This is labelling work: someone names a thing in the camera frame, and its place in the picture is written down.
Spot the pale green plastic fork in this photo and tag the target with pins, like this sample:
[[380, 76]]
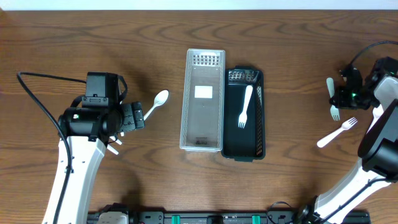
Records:
[[335, 114]]

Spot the clear plastic basket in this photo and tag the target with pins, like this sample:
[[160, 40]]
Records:
[[203, 101]]

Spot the white plastic spoon right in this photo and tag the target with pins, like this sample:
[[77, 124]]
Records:
[[377, 113]]

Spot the black plastic basket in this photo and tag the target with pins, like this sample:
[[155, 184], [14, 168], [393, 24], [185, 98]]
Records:
[[248, 144]]

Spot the white plastic spoon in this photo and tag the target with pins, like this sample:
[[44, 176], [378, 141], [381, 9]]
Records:
[[159, 100], [377, 113]]

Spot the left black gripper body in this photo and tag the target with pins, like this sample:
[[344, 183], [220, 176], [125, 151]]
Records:
[[133, 116]]

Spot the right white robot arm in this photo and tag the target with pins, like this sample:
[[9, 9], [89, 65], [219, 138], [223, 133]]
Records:
[[376, 167]]

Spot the white plastic fork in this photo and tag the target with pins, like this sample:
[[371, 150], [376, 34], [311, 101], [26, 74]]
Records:
[[243, 115], [348, 124]]

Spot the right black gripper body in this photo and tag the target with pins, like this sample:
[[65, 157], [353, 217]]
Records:
[[343, 101]]

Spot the white plastic spoon left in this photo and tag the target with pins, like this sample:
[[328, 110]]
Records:
[[159, 100]]

